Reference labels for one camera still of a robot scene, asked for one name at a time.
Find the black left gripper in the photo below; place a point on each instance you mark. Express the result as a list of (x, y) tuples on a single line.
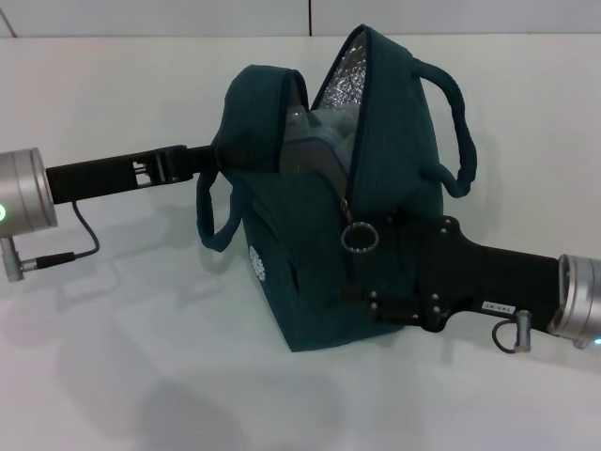
[(98, 176)]

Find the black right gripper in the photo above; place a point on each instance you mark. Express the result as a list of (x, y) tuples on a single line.
[(497, 277)]

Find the clear lunch box blue lid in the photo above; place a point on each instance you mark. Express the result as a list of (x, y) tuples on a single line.
[(307, 157)]

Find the dark teal lunch bag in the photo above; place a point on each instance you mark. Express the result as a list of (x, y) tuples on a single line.
[(399, 155)]

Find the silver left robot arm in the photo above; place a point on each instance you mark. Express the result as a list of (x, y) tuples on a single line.
[(23, 192)]

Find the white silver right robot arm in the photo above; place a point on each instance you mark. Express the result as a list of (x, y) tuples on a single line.
[(582, 300)]

